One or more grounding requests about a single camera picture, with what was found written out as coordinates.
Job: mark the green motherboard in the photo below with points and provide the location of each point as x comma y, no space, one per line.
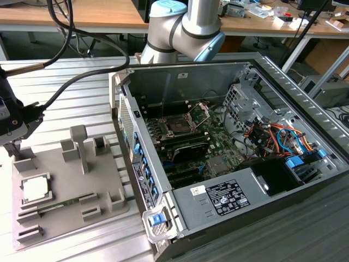
218,142

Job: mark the black RAM slot row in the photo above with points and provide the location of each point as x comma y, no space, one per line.
182,139
174,112

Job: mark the silver drive cage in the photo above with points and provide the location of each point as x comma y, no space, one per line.
253,105

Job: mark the green RAM stick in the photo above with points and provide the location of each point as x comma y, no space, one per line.
62,203

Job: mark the CPU socket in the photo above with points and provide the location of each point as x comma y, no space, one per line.
177,126

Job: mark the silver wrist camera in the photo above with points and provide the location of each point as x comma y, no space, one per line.
11,122

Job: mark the black graphics card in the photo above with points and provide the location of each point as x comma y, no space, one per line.
191,151

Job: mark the grey desktop computer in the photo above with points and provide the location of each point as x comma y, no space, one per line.
332,92

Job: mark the black stand pole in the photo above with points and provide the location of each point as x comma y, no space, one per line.
303,34

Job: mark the silver chipset heatsink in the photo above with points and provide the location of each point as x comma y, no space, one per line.
218,165

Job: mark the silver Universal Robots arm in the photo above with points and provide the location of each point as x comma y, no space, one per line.
191,24

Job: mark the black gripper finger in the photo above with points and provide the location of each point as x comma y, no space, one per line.
13,148

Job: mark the grey optical drive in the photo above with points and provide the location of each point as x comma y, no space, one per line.
234,11

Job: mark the silver CPU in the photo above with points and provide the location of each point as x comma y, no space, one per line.
37,190

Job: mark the black camera bracket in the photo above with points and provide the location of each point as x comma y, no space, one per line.
31,117

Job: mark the black plastic duct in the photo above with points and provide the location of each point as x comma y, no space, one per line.
275,174

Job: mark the grey parts rack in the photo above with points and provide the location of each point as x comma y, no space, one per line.
68,180

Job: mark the blue case latch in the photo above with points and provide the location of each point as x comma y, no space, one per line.
157,220

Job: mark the open grey PC case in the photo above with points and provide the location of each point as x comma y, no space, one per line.
152,79

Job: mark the brown cardboard box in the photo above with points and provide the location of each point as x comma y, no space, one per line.
327,54

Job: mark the blue disk carrier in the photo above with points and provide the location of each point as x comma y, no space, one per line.
294,163

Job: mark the grey power supply unit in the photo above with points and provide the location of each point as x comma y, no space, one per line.
191,207

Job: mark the wooden desk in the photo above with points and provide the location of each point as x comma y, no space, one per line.
109,13
321,28

